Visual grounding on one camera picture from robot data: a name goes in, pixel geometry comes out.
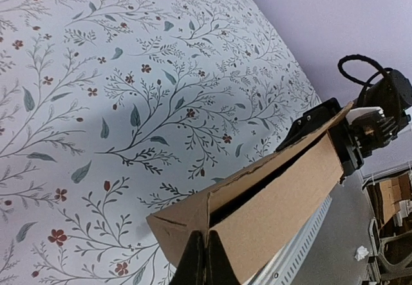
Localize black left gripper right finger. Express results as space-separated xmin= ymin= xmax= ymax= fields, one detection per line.
xmin=205 ymin=230 xmax=240 ymax=285

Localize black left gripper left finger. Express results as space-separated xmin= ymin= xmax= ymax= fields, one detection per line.
xmin=172 ymin=231 xmax=206 ymax=285

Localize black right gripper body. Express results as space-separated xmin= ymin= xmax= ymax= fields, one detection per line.
xmin=329 ymin=117 xmax=396 ymax=178

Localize crumpled white paper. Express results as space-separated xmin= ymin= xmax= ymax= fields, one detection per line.
xmin=354 ymin=246 xmax=370 ymax=261

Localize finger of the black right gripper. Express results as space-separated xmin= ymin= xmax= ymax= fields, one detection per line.
xmin=276 ymin=98 xmax=341 ymax=152

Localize brown cardboard box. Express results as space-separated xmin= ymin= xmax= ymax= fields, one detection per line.
xmin=147 ymin=105 xmax=351 ymax=284

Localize aluminium front table rail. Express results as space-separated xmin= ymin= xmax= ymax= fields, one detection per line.
xmin=244 ymin=172 xmax=371 ymax=285

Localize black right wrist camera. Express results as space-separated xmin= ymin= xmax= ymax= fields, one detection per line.
xmin=347 ymin=68 xmax=412 ymax=147

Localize stacked cardboard boxes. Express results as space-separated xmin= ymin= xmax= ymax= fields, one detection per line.
xmin=366 ymin=170 xmax=411 ymax=228

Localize floral patterned table mat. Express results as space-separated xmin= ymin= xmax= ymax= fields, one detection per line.
xmin=1 ymin=0 xmax=320 ymax=284

